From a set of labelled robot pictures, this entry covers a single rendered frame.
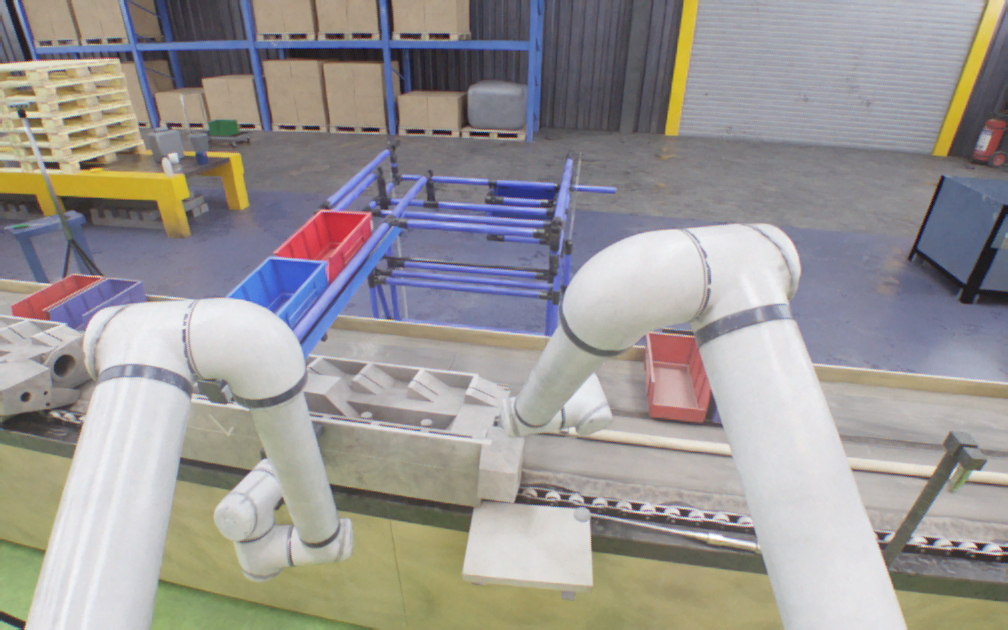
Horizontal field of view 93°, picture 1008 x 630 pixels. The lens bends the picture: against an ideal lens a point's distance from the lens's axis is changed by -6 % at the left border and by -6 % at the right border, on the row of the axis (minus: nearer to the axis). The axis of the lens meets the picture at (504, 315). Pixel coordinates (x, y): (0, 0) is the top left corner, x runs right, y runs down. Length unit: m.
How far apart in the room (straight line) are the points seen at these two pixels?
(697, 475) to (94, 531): 1.42
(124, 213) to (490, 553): 6.02
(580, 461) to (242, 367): 1.08
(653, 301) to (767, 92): 11.14
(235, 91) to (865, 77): 12.20
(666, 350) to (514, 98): 8.32
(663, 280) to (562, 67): 10.75
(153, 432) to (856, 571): 0.81
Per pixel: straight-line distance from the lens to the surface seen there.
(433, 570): 1.68
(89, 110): 6.93
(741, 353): 0.64
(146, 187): 6.09
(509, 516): 1.40
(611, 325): 0.63
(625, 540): 1.44
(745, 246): 0.67
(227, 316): 0.80
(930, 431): 2.23
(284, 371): 0.82
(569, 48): 11.29
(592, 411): 1.13
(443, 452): 1.32
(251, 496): 1.18
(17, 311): 2.88
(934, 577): 1.70
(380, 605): 1.94
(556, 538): 1.37
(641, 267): 0.60
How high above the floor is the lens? 1.89
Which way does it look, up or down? 30 degrees down
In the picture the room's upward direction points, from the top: 1 degrees clockwise
